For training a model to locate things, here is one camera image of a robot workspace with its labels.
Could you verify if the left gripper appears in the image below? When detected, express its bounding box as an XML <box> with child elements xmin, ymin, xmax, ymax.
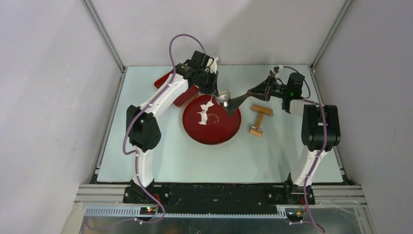
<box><xmin>196</xmin><ymin>70</ymin><xmax>219</xmax><ymax>97</ymax></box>

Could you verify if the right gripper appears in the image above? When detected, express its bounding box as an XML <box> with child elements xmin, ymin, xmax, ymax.
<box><xmin>247</xmin><ymin>76</ymin><xmax>289</xmax><ymax>101</ymax></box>

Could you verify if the small metal cup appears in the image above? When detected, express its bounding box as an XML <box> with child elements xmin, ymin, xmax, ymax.
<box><xmin>216</xmin><ymin>89</ymin><xmax>231</xmax><ymax>107</ymax></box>

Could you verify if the wooden dough roller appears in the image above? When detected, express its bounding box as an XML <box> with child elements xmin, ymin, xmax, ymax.
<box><xmin>249</xmin><ymin>104</ymin><xmax>273</xmax><ymax>137</ymax></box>

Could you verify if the round red plate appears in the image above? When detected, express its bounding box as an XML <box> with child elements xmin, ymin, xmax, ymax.
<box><xmin>182</xmin><ymin>95</ymin><xmax>242</xmax><ymax>145</ymax></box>

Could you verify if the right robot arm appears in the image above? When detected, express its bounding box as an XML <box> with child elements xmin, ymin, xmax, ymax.
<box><xmin>246</xmin><ymin>72</ymin><xmax>341</xmax><ymax>204</ymax></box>

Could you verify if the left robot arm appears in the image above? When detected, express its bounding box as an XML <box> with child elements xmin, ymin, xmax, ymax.
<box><xmin>124</xmin><ymin>51</ymin><xmax>219</xmax><ymax>203</ymax></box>

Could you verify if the white dough ball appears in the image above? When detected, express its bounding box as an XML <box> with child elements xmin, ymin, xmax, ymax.
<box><xmin>198</xmin><ymin>97</ymin><xmax>214</xmax><ymax>125</ymax></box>

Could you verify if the rectangular red tray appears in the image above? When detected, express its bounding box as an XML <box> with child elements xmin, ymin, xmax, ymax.
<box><xmin>154</xmin><ymin>70</ymin><xmax>200</xmax><ymax>108</ymax></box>

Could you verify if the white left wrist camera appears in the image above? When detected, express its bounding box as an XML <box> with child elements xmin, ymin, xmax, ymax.
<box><xmin>205</xmin><ymin>57</ymin><xmax>220</xmax><ymax>74</ymax></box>

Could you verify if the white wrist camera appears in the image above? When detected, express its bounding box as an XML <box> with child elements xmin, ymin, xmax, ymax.
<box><xmin>270</xmin><ymin>65</ymin><xmax>284</xmax><ymax>79</ymax></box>
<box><xmin>205</xmin><ymin>57</ymin><xmax>220</xmax><ymax>74</ymax></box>

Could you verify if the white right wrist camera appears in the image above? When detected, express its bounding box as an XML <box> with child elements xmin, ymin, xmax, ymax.
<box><xmin>270</xmin><ymin>65</ymin><xmax>284</xmax><ymax>79</ymax></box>

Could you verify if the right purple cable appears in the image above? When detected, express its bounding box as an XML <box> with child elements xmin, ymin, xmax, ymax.
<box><xmin>282</xmin><ymin>66</ymin><xmax>328</xmax><ymax>233</ymax></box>

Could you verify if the purple cable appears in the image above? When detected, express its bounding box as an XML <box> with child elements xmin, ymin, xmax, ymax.
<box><xmin>84</xmin><ymin>33</ymin><xmax>207</xmax><ymax>231</ymax></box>
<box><xmin>282</xmin><ymin>66</ymin><xmax>328</xmax><ymax>233</ymax></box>

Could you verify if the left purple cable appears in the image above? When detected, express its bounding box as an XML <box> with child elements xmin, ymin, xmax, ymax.
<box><xmin>84</xmin><ymin>33</ymin><xmax>207</xmax><ymax>231</ymax></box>

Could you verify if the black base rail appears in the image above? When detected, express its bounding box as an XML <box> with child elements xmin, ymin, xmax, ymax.
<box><xmin>123</xmin><ymin>182</ymin><xmax>315</xmax><ymax>215</ymax></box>

